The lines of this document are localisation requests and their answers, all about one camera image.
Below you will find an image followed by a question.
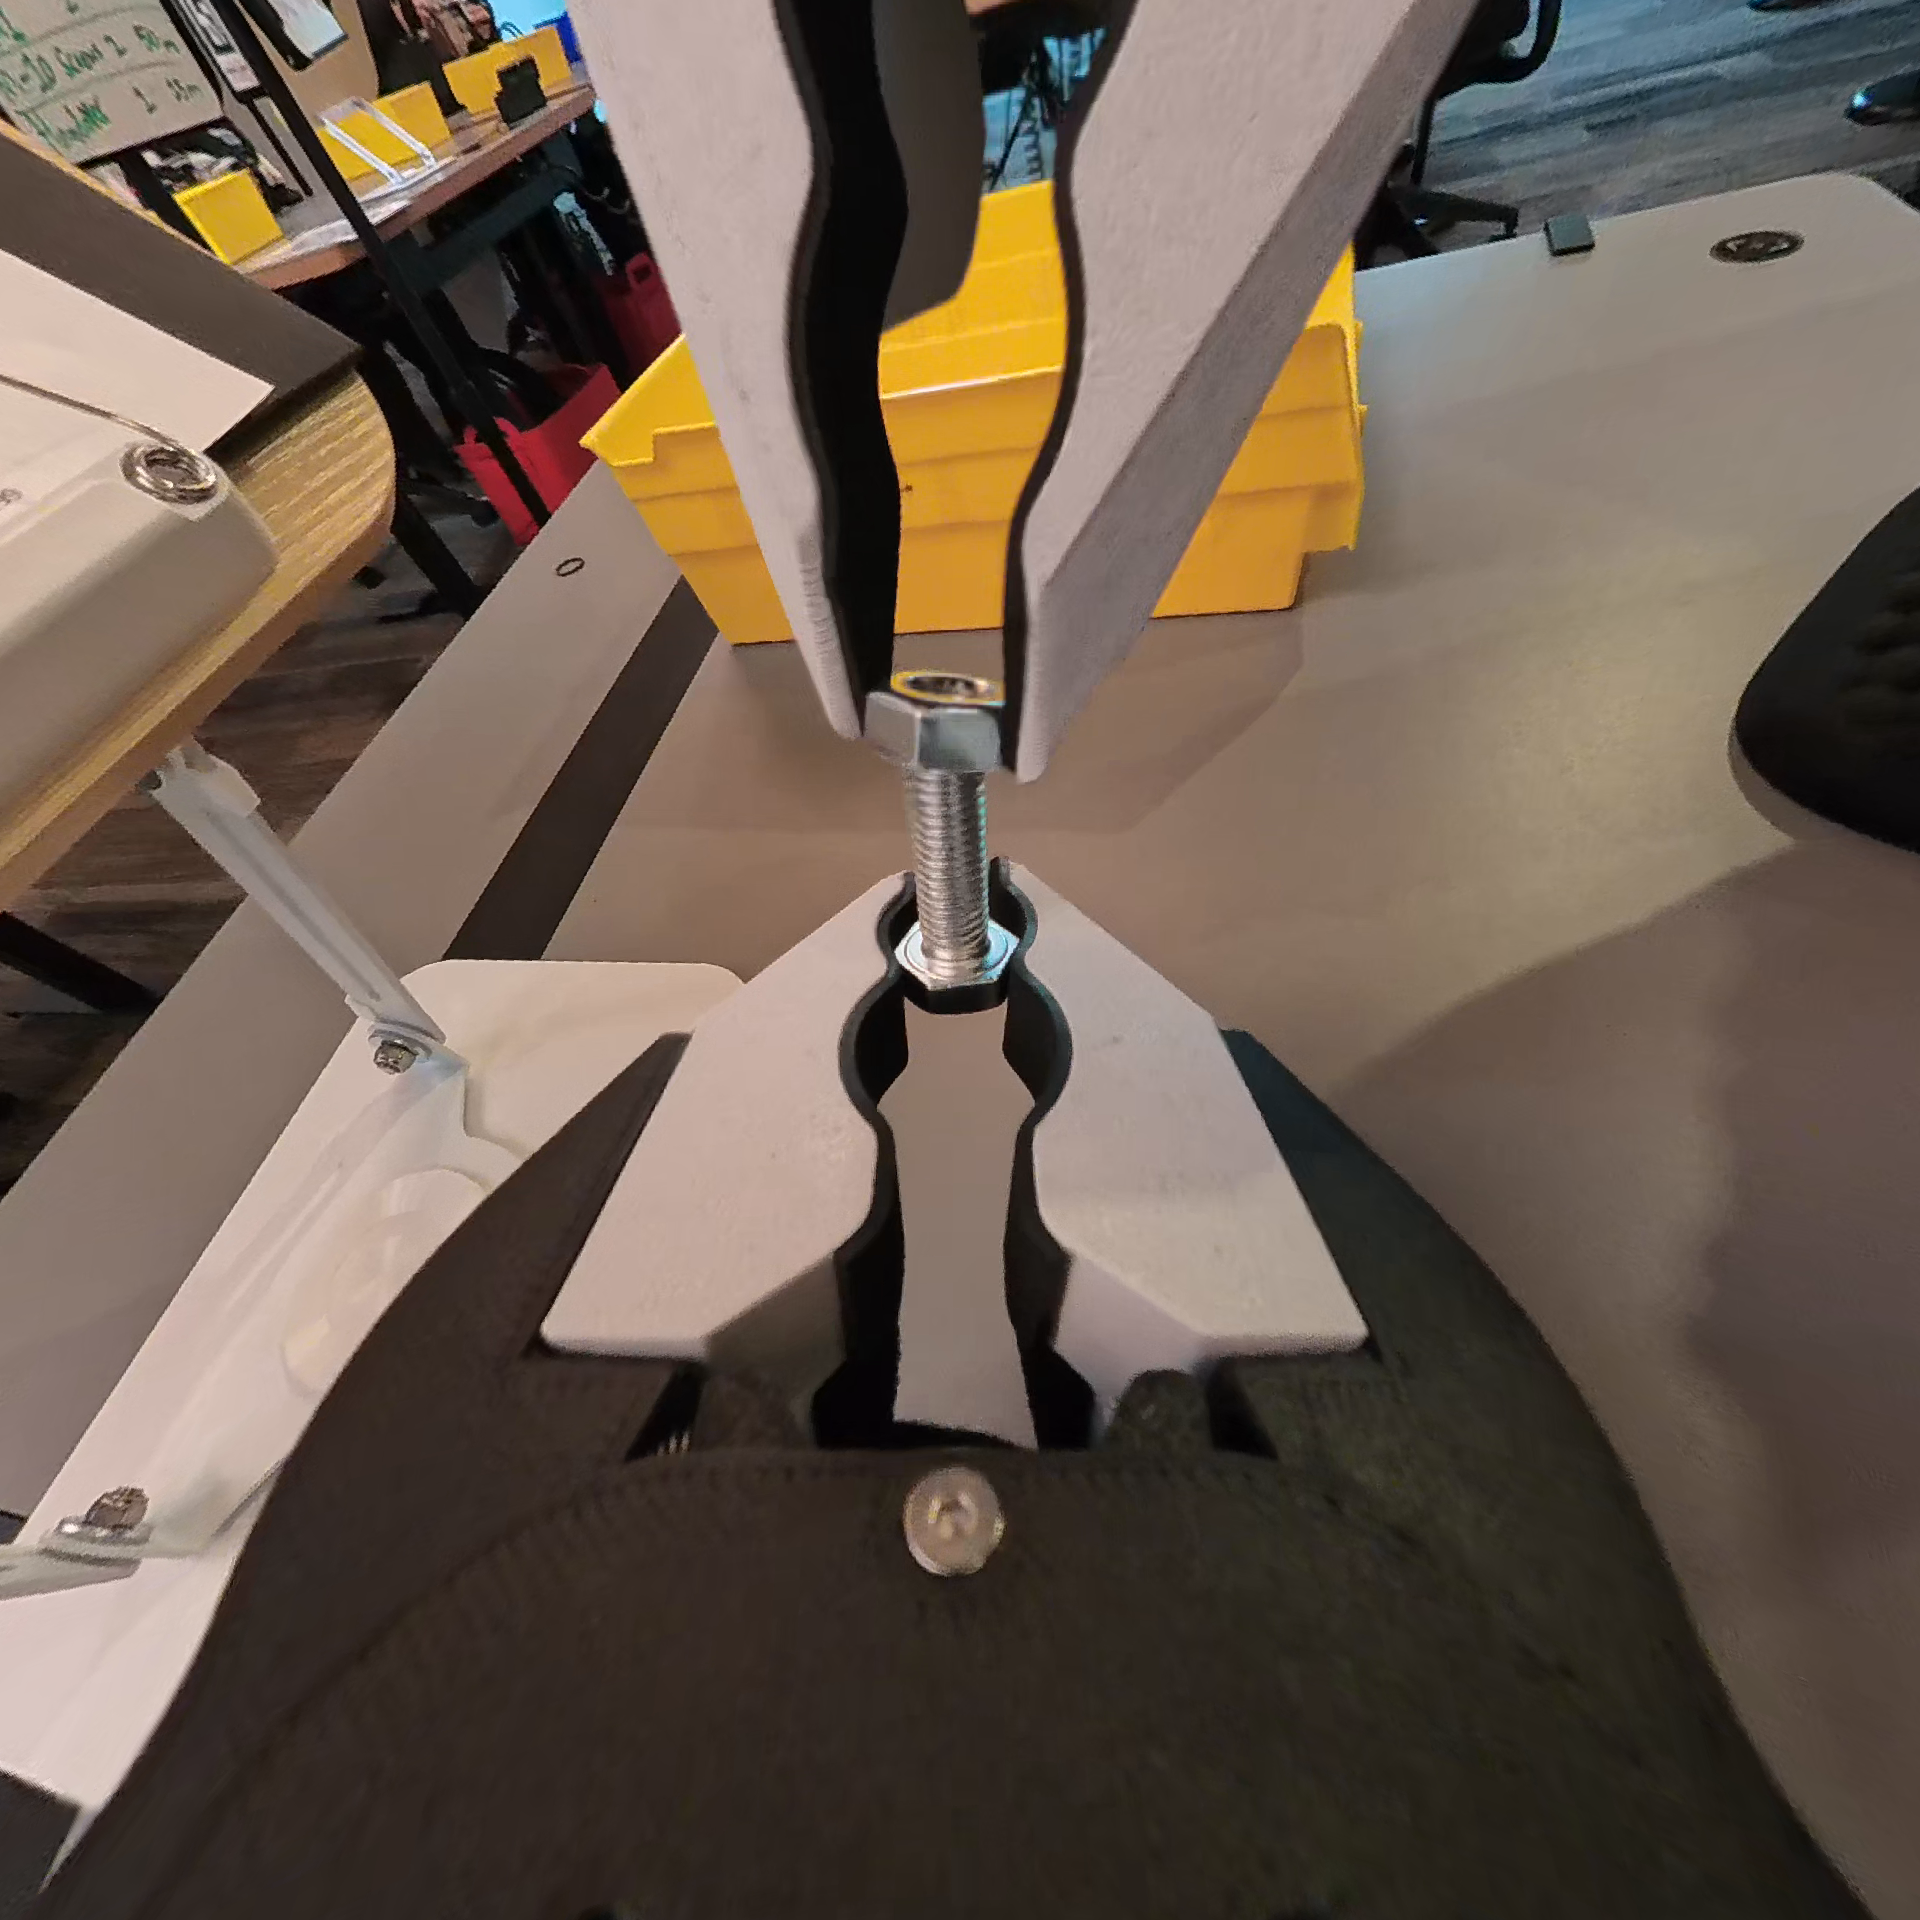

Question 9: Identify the whiteboard with green writing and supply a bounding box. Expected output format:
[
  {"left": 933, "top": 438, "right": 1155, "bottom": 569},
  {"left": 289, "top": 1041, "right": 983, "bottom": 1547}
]
[{"left": 0, "top": 0, "right": 229, "bottom": 165}]

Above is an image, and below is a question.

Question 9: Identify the silver hex bolt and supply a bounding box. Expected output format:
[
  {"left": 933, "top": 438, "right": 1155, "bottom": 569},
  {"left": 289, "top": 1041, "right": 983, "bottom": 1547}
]
[{"left": 860, "top": 670, "right": 1009, "bottom": 992}]

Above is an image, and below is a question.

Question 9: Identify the clear acrylic stand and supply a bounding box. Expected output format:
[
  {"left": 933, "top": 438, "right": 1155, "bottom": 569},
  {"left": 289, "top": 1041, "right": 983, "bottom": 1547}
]
[{"left": 319, "top": 97, "right": 445, "bottom": 186}]

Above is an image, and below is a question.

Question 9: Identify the small yellow plastic bin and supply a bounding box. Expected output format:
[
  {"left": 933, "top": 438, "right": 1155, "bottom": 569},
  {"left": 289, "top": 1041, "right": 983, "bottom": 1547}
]
[
  {"left": 170, "top": 168, "right": 291, "bottom": 263},
  {"left": 445, "top": 37, "right": 580, "bottom": 119},
  {"left": 335, "top": 81, "right": 452, "bottom": 159}
]

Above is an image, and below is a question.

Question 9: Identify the black office chair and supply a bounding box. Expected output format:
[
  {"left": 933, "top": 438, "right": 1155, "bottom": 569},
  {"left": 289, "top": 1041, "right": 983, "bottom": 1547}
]
[{"left": 1350, "top": 0, "right": 1564, "bottom": 259}]

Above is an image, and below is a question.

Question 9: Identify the red bag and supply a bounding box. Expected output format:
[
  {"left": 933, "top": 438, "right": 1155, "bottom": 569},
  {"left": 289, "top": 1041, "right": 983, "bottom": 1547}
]
[{"left": 452, "top": 364, "right": 628, "bottom": 546}]

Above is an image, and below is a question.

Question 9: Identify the large yellow plastic bin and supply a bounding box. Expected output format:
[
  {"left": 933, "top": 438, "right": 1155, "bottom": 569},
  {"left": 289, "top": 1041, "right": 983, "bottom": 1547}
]
[{"left": 582, "top": 178, "right": 1369, "bottom": 650}]

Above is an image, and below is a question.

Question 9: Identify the white slotted support strut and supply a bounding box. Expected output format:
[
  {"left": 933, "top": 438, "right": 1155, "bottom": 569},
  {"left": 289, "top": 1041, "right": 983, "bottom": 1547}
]
[
  {"left": 147, "top": 747, "right": 470, "bottom": 1078},
  {"left": 0, "top": 1486, "right": 155, "bottom": 1601}
]

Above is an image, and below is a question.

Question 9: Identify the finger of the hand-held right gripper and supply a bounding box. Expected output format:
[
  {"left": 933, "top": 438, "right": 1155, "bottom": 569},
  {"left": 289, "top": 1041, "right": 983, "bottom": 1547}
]
[
  {"left": 1003, "top": 0, "right": 1478, "bottom": 786},
  {"left": 569, "top": 0, "right": 903, "bottom": 747}
]

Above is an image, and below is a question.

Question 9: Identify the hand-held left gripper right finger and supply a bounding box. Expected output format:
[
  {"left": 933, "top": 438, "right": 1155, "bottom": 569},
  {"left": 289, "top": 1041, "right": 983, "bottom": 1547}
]
[{"left": 1002, "top": 884, "right": 1369, "bottom": 1443}]

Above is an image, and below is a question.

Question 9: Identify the black office chair cushion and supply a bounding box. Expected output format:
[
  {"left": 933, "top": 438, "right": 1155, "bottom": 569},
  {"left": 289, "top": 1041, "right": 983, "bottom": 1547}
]
[{"left": 1734, "top": 486, "right": 1920, "bottom": 860}]

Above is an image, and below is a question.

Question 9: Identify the wooden background desk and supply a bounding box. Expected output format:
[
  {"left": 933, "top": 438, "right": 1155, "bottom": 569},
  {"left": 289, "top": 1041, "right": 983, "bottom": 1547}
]
[{"left": 224, "top": 73, "right": 601, "bottom": 292}]

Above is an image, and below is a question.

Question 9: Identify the white tilted sign board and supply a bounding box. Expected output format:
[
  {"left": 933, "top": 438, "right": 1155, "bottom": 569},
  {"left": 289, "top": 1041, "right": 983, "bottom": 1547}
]
[{"left": 0, "top": 247, "right": 282, "bottom": 818}]

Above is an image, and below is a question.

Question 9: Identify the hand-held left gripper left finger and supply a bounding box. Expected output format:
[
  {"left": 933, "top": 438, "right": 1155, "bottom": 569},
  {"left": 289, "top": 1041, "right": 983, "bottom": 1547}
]
[{"left": 536, "top": 877, "right": 920, "bottom": 1374}]

